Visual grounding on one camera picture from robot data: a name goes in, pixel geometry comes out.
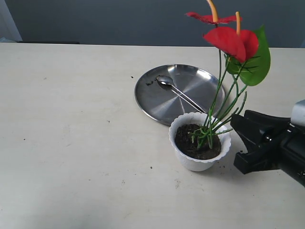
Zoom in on white scalloped plastic pot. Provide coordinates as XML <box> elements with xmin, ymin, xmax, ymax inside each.
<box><xmin>169</xmin><ymin>112</ymin><xmax>232</xmax><ymax>172</ymax></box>

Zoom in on dark contents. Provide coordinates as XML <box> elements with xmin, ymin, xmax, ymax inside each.
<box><xmin>174</xmin><ymin>124</ymin><xmax>221</xmax><ymax>160</ymax></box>

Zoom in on small metal spoon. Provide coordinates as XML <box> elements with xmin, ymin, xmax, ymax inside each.
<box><xmin>156</xmin><ymin>75</ymin><xmax>207</xmax><ymax>114</ymax></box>

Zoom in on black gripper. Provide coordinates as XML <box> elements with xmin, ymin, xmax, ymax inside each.
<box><xmin>230</xmin><ymin>110</ymin><xmax>305</xmax><ymax>186</ymax></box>

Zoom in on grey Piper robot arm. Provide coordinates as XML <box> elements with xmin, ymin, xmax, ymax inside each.
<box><xmin>230</xmin><ymin>100</ymin><xmax>305</xmax><ymax>185</ymax></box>

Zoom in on red artificial anthurium flower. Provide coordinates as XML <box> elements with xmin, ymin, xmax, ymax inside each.
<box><xmin>186</xmin><ymin>0</ymin><xmax>271</xmax><ymax>149</ymax></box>

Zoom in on round stainless steel plate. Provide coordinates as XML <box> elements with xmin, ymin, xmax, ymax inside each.
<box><xmin>134</xmin><ymin>64</ymin><xmax>226</xmax><ymax>126</ymax></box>

